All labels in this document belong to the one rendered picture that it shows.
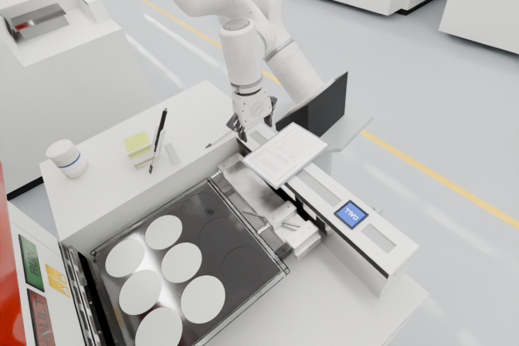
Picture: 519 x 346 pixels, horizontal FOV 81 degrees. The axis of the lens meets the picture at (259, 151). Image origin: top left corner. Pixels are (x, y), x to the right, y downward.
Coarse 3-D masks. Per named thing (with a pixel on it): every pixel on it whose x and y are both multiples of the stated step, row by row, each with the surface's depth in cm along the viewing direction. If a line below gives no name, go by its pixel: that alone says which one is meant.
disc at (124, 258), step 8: (128, 240) 80; (136, 240) 79; (120, 248) 78; (128, 248) 78; (136, 248) 78; (112, 256) 77; (120, 256) 77; (128, 256) 76; (136, 256) 76; (112, 264) 76; (120, 264) 75; (128, 264) 75; (136, 264) 75; (112, 272) 74; (120, 272) 74; (128, 272) 74
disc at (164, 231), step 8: (168, 216) 83; (152, 224) 82; (160, 224) 82; (168, 224) 81; (176, 224) 81; (152, 232) 80; (160, 232) 80; (168, 232) 80; (176, 232) 79; (152, 240) 79; (160, 240) 78; (168, 240) 78; (176, 240) 78; (152, 248) 77; (160, 248) 77
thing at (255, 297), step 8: (280, 272) 68; (288, 272) 68; (272, 280) 67; (264, 288) 66; (256, 296) 65; (248, 304) 64; (232, 312) 64; (240, 312) 64; (224, 320) 63; (232, 320) 63; (216, 328) 62; (208, 336) 61; (200, 344) 61
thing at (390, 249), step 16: (256, 128) 94; (256, 144) 89; (304, 176) 79; (320, 176) 78; (304, 192) 75; (320, 192) 75; (336, 192) 74; (320, 208) 72; (336, 208) 71; (368, 208) 70; (336, 224) 68; (368, 224) 68; (384, 224) 67; (352, 240) 65; (368, 240) 65; (384, 240) 64; (400, 240) 64; (384, 256) 62; (400, 256) 61; (400, 272) 66; (384, 288) 65
